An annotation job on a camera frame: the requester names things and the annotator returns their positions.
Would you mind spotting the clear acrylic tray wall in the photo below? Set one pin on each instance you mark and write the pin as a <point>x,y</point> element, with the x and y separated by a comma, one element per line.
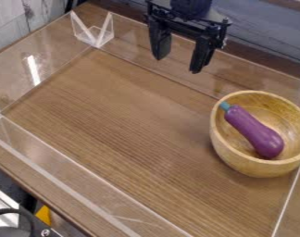
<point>100,210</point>

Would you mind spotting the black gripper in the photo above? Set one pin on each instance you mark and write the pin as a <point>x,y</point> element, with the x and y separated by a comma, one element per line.
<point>191,17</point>

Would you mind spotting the brown wooden bowl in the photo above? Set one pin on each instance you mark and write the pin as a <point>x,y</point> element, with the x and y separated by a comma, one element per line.
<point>279,115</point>

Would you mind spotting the yellow black device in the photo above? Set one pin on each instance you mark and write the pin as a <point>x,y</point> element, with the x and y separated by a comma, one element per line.
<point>58,224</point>

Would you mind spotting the clear acrylic corner bracket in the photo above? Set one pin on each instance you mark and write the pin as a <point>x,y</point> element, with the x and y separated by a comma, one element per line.
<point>95,36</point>

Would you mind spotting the purple toy eggplant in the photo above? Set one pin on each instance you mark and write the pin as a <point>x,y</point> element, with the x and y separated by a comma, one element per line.
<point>263,138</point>

